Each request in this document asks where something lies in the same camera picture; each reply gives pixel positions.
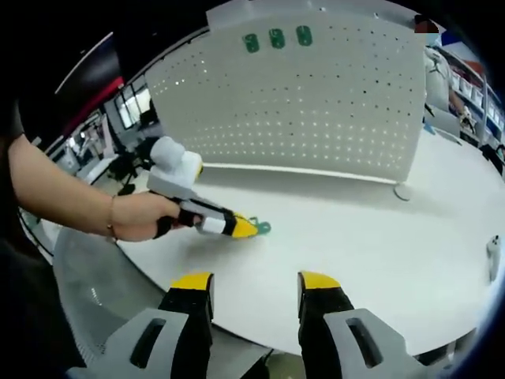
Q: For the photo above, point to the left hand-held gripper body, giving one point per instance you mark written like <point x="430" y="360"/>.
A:
<point x="173" y="169"/>

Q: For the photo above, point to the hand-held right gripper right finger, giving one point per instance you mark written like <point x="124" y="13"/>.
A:
<point x="319" y="316"/>

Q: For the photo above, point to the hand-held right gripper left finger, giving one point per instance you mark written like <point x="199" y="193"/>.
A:
<point x="189" y="316"/>

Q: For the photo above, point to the green hook assembly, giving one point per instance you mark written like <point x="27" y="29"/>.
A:
<point x="250" y="42"/>
<point x="263" y="228"/>
<point x="277" y="38"/>
<point x="304" y="35"/>

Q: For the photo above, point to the white perforated mounting plate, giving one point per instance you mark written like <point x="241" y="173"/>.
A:
<point x="296" y="118"/>

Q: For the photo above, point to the person's left hand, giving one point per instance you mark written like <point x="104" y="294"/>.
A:
<point x="138" y="217"/>

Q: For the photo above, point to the black office chair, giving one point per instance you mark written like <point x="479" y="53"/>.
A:
<point x="126" y="169"/>

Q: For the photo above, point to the glass partition windows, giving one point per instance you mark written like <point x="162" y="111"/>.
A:
<point x="134" y="106"/>

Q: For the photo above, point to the grey mesh chair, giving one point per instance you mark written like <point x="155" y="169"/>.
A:
<point x="98" y="276"/>

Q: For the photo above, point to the black monitor screen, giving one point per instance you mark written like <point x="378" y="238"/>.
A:
<point x="98" y="71"/>

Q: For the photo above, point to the person's dark clothing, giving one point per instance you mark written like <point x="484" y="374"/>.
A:
<point x="23" y="316"/>

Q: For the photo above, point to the white handheld controller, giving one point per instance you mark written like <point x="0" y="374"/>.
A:
<point x="493" y="252"/>

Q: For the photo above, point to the blue cloth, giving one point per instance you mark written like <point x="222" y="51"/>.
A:
<point x="429" y="129"/>

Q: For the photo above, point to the row of white bins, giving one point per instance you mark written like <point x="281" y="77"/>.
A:
<point x="469" y="85"/>

